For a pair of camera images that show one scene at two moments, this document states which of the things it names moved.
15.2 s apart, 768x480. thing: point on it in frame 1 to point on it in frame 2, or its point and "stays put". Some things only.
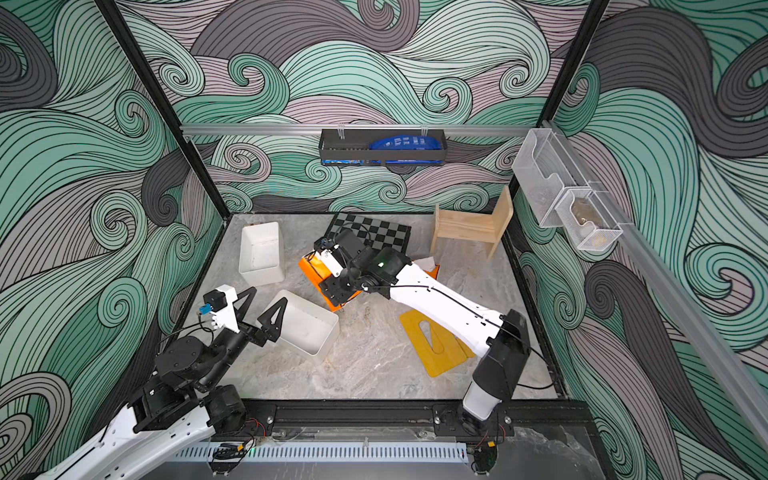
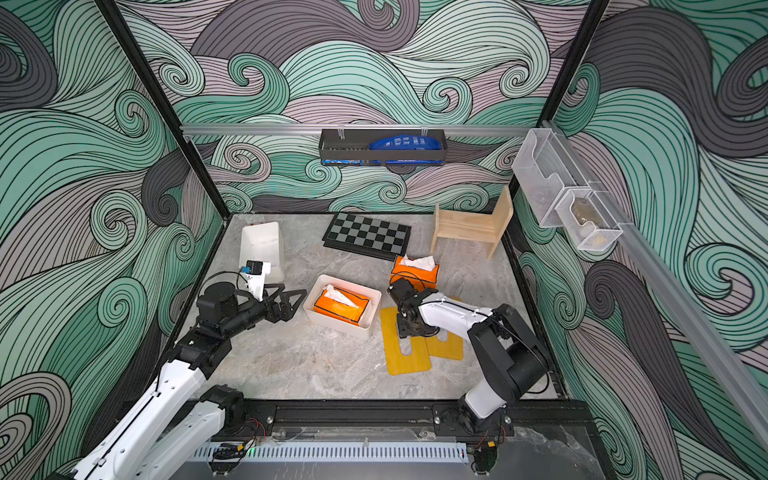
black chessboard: [377, 233] stays put
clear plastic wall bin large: [545, 167] stays put
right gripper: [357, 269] to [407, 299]
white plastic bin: [309, 328] to [342, 306]
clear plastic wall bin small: [586, 219] stays put
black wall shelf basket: [382, 147] stays put
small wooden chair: [472, 226] stays put
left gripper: [259, 334] to [273, 314]
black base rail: [414, 414] stays put
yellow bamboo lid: [439, 348] to [397, 363]
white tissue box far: [261, 254] stays put
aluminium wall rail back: [358, 127] stays put
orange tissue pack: [316, 272] to [341, 305]
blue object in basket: [406, 142] stays put
